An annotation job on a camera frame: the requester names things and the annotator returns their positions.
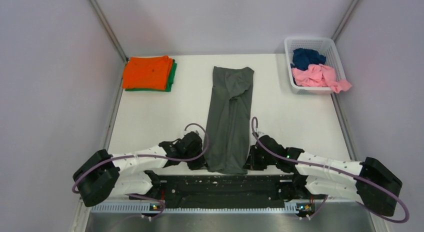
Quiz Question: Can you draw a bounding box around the white plastic basket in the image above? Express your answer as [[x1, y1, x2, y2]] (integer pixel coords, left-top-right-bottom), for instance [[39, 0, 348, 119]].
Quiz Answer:
[[284, 36, 346, 95]]

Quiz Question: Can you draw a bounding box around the folded green t-shirt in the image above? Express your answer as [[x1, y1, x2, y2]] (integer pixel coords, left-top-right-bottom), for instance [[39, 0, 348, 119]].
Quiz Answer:
[[124, 59, 178, 92]]

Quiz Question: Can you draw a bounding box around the folded orange t-shirt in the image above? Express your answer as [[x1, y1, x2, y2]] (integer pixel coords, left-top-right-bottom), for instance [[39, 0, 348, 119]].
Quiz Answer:
[[122, 55, 174, 91]]

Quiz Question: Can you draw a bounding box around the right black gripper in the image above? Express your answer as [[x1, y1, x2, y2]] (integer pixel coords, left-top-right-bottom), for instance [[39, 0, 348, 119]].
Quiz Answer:
[[242, 144, 278, 171]]

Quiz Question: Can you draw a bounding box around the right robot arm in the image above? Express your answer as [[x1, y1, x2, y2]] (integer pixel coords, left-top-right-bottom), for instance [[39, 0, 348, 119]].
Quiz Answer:
[[251, 132, 403, 217]]

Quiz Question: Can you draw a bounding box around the white slotted cable duct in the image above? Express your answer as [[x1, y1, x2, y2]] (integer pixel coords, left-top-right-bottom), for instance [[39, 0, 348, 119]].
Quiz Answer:
[[91, 202, 311, 214]]

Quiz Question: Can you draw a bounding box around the pink t-shirt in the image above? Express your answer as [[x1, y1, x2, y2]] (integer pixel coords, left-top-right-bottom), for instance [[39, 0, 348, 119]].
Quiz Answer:
[[291, 64, 352, 94]]

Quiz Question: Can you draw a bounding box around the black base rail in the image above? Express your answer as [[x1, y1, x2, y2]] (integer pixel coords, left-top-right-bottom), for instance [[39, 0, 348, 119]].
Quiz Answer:
[[129, 174, 327, 212]]

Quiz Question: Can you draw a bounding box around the navy blue t-shirt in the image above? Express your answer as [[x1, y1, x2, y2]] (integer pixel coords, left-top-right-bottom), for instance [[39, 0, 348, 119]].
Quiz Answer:
[[290, 48, 327, 71]]

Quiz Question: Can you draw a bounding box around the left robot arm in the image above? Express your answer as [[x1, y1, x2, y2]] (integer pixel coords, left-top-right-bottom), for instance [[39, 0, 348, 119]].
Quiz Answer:
[[72, 131, 208, 207]]

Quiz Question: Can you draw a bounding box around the grey t-shirt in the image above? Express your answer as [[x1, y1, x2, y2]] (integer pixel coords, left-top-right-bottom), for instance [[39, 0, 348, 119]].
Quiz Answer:
[[204, 66, 254, 175]]

